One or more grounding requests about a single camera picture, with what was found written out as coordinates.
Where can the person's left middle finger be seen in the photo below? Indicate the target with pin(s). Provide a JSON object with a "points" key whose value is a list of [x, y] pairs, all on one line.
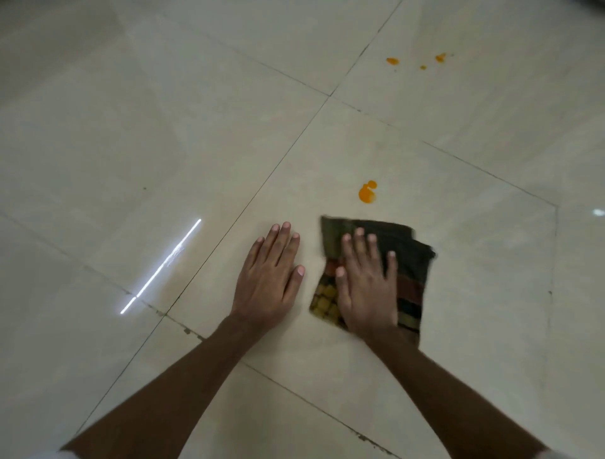
{"points": [[277, 246]]}

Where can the person's right little finger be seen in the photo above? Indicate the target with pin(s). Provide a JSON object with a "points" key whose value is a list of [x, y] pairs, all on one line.
{"points": [[391, 270]]}

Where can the person's right middle finger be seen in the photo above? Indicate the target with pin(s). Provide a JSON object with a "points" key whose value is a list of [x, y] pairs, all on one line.
{"points": [[362, 253]]}

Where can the person's left thumb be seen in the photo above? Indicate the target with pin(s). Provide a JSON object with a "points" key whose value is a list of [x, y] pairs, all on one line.
{"points": [[294, 285]]}

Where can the person's right forearm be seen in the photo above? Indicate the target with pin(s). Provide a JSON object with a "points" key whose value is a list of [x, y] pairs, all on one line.
{"points": [[439, 397]]}

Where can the person's right thumb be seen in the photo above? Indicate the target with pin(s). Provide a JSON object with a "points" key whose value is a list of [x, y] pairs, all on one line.
{"points": [[342, 288]]}

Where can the dark checked cleaning cloth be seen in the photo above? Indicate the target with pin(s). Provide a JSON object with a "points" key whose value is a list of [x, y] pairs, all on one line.
{"points": [[411, 279]]}

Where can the person's left forearm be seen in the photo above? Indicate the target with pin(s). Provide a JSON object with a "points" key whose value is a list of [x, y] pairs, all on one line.
{"points": [[179, 387]]}

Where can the person's left hand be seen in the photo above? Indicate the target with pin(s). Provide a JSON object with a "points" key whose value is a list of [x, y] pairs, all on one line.
{"points": [[264, 288]]}

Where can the person's left little finger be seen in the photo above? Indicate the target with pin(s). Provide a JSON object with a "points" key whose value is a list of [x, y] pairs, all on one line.
{"points": [[252, 257]]}

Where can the large orange spill blob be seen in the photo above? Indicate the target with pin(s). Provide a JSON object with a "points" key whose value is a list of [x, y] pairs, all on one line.
{"points": [[366, 194]]}

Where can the person's right hand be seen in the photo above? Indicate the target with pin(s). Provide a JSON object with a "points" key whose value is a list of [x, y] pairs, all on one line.
{"points": [[368, 298]]}

